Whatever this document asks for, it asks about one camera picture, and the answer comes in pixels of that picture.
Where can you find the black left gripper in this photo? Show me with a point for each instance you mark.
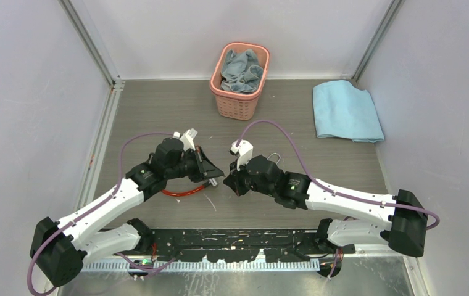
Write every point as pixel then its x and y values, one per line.
pixel 208 166

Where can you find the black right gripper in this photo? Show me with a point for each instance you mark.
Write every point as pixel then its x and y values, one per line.
pixel 234 180

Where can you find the red cable lock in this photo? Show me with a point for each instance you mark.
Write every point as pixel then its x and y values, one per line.
pixel 192 191

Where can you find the brass padlock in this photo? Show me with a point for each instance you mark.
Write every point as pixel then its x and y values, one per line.
pixel 274 157

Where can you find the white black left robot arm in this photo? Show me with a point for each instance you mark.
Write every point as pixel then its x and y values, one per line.
pixel 61 248

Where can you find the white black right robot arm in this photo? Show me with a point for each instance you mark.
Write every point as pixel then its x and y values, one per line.
pixel 398 221

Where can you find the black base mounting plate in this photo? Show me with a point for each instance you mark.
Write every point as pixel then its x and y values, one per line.
pixel 235 245

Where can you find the pink plastic basket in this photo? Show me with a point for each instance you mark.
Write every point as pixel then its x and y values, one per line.
pixel 234 105

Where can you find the grey cloth in basket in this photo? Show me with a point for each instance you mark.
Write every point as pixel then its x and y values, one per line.
pixel 241 72

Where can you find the light blue folded towel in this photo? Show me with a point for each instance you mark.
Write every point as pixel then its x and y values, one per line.
pixel 343 111

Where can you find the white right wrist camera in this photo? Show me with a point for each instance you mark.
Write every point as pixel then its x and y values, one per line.
pixel 243 150

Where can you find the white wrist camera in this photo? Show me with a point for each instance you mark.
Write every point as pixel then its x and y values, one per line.
pixel 187 138
pixel 243 150

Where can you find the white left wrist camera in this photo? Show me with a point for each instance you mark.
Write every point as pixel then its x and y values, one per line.
pixel 187 138

